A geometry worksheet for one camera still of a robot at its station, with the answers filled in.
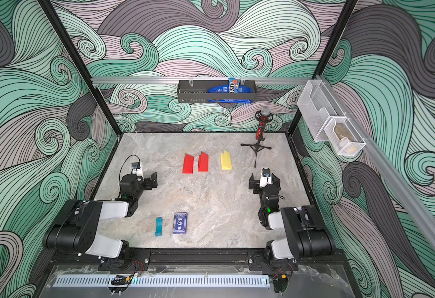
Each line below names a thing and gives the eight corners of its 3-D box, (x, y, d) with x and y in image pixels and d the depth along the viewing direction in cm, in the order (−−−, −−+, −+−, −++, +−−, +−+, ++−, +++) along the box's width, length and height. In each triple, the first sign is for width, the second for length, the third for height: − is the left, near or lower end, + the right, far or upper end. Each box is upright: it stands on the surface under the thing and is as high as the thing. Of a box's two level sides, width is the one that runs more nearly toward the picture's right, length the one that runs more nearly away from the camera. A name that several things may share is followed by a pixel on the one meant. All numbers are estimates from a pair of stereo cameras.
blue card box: (172, 233, 82) (171, 232, 80) (175, 214, 88) (174, 212, 86) (186, 233, 82) (185, 232, 80) (188, 214, 88) (187, 212, 86)
